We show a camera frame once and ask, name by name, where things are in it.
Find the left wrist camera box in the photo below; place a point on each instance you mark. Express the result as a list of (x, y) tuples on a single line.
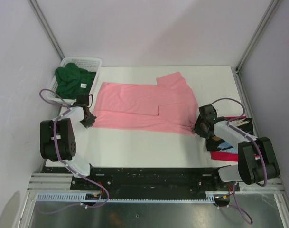
[(84, 99)]

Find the aluminium frame post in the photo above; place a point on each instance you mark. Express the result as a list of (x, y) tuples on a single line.
[(265, 20), (46, 27)]

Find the pink t-shirt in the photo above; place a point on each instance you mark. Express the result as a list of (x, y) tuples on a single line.
[(170, 106)]

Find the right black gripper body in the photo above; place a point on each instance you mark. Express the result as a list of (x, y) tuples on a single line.
[(199, 128)]

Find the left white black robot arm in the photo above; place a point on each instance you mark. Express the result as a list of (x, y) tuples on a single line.
[(57, 139)]

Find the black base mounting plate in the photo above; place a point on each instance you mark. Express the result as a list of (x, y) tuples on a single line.
[(202, 179)]

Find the right aluminium frame post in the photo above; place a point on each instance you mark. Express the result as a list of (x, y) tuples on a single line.
[(265, 20)]

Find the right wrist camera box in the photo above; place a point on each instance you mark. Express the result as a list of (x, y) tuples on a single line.
[(207, 112)]

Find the black printed folded t-shirt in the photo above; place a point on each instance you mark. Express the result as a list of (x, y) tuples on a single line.
[(244, 124)]

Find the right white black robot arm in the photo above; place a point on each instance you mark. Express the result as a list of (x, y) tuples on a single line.
[(257, 161)]

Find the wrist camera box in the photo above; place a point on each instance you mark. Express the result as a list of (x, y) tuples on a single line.
[(84, 99), (207, 112)]

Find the white slotted cable duct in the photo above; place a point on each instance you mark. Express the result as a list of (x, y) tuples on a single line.
[(91, 198)]

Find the left aluminium frame post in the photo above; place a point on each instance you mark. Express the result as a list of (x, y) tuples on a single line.
[(46, 27)]

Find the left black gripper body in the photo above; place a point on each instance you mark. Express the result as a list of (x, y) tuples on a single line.
[(88, 120)]

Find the green t-shirt in basket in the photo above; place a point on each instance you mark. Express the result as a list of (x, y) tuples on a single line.
[(73, 81)]

